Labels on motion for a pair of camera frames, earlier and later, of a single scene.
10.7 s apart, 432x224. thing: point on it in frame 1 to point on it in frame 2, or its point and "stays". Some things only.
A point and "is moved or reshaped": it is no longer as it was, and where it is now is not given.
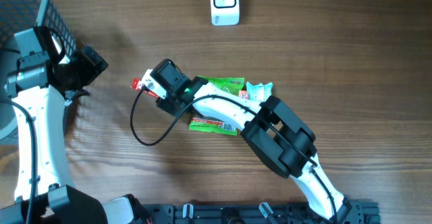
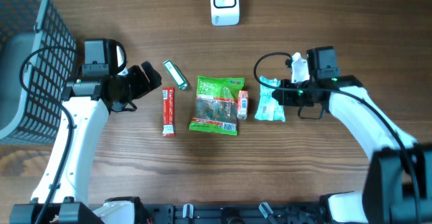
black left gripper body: [93, 59] to [136, 82]
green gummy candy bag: [230, 86] stays
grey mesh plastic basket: [25, 5] stays
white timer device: [225, 3] stays
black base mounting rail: [353, 212] stays
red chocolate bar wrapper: [136, 84] is moved or reshaped
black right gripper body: [165, 104] to [281, 94]
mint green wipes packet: [259, 92] is moved or reshaped
